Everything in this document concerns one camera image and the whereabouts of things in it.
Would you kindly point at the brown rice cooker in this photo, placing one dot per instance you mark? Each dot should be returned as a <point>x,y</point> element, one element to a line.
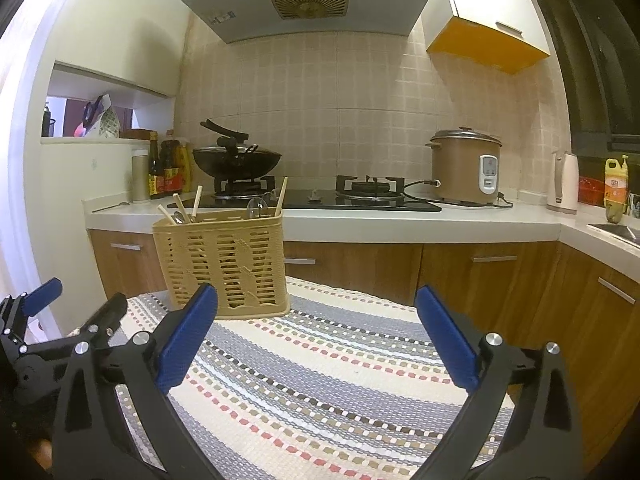
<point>455,170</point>

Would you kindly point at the steel sink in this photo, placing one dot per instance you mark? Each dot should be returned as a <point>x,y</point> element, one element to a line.
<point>620,232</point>

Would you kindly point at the black wok lid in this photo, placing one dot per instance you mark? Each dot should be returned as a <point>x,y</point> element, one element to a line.
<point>227,137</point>

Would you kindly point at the dark sauce bottle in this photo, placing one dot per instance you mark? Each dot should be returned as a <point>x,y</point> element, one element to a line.
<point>156,175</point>
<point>172,170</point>

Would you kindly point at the steel range hood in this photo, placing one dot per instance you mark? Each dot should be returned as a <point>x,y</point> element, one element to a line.
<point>250,15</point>

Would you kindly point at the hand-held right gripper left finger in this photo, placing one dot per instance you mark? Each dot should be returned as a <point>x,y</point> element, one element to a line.
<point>187,340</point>

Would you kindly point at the large clear plastic spoon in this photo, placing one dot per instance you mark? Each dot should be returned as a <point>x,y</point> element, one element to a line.
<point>258,206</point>

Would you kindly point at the black wok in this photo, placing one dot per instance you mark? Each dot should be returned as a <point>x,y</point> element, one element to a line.
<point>235,162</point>

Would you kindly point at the red plastic basket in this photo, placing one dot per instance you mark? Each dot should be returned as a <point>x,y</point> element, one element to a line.
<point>592,191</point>

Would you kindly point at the yellow dish soap bottle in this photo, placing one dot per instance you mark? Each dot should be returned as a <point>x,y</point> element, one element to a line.
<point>615,185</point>

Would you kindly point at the black burner grate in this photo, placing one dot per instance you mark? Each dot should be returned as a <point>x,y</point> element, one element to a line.
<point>370,187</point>
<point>245,186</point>

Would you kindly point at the white and yellow wall cabinet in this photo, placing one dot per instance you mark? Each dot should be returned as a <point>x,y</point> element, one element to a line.
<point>480,0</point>

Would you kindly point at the beige plastic utensil basket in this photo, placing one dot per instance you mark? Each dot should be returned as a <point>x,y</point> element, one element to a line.
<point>235,227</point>

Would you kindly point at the beige seasoning jar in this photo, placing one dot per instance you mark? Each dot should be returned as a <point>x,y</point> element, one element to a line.
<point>140,177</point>

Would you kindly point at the black glass gas stove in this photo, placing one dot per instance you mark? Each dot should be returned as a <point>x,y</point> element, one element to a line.
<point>320,202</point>

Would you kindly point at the striped woven mat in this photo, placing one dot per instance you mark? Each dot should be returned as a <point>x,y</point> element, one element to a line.
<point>310,360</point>

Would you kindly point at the dark window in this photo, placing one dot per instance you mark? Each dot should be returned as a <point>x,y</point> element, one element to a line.
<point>600,60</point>

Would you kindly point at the white electric kettle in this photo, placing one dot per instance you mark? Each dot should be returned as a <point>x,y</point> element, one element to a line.
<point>562,185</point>

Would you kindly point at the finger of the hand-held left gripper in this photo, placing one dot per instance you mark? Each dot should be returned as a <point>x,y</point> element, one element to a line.
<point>44,296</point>
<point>110,315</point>

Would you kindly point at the small clear plastic spoon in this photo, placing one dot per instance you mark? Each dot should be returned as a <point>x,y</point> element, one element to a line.
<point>178,218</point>

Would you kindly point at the white kitchen countertop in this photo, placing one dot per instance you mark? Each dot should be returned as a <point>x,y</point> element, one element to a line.
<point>350,220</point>

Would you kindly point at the yellow oil bottle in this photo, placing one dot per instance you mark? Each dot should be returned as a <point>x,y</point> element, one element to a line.
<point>186,170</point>

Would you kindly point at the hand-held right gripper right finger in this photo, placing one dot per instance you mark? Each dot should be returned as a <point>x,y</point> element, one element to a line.
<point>447,340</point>

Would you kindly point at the white patterned paper bag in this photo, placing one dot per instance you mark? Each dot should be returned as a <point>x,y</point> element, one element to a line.
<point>109,122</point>

